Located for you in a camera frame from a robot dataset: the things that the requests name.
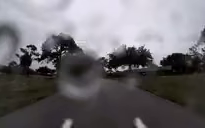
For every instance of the grey asphalt road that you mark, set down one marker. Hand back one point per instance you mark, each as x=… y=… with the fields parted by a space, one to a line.
x=105 y=110

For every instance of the broad dark tree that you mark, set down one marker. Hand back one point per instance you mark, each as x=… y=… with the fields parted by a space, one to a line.
x=61 y=46

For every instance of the robot's own part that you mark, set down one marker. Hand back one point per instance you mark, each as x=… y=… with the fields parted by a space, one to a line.
x=67 y=123
x=139 y=123

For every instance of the dark bushy tree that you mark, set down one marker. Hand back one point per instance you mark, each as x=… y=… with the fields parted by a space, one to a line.
x=176 y=62

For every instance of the small dark tree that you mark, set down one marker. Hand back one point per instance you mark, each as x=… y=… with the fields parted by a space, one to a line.
x=26 y=60

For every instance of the green grass verge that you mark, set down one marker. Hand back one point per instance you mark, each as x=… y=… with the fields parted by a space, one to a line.
x=13 y=91
x=183 y=90

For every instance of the group of dark trees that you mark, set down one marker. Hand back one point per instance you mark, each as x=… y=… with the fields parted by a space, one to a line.
x=130 y=56

